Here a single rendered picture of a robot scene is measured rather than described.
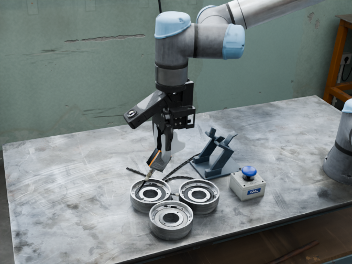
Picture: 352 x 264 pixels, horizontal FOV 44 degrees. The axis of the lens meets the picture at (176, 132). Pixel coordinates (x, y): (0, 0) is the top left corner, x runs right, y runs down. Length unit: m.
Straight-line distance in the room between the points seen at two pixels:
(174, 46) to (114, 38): 1.69
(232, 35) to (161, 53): 0.16
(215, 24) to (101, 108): 1.87
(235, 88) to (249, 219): 2.02
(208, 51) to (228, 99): 2.14
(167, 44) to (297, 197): 0.57
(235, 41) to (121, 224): 0.51
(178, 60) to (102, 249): 0.46
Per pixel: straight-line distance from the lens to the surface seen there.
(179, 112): 1.02
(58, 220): 1.13
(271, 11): 1.08
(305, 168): 1.37
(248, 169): 1.18
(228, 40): 0.95
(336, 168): 1.34
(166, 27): 0.94
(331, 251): 1.49
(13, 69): 2.59
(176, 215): 1.09
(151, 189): 1.16
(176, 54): 0.95
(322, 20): 3.30
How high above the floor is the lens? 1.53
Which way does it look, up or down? 30 degrees down
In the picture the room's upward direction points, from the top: 2 degrees clockwise
